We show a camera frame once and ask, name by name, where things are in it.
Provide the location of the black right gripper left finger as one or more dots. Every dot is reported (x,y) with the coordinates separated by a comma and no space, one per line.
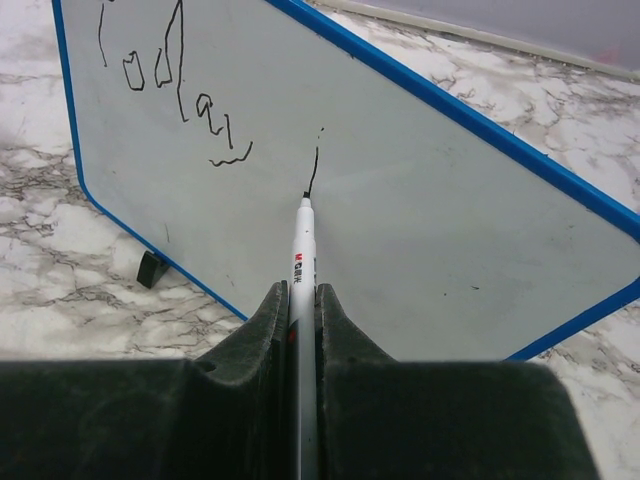
(215,417)

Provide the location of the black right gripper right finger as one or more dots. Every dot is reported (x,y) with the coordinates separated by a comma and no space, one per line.
(387,419)

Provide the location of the white black whiteboard marker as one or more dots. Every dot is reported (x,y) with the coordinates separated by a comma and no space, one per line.
(302,335)

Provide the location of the blue-framed whiteboard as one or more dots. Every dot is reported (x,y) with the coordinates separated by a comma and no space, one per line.
(198,125)

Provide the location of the black whiteboard stand foot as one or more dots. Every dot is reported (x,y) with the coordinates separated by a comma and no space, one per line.
(151,269)

